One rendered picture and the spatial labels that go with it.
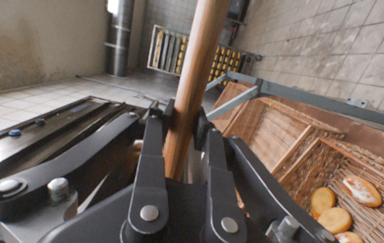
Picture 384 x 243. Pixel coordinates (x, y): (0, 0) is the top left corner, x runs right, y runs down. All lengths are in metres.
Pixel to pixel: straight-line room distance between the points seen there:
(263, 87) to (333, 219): 0.47
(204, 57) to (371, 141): 0.67
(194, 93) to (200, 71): 0.02
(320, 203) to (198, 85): 0.68
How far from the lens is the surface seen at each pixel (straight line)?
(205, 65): 0.17
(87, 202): 0.60
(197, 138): 0.16
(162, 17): 5.30
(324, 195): 0.77
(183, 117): 0.17
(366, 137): 0.78
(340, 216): 0.74
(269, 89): 0.61
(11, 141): 1.26
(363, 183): 0.71
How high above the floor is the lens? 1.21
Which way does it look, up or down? 7 degrees down
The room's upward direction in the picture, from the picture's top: 77 degrees counter-clockwise
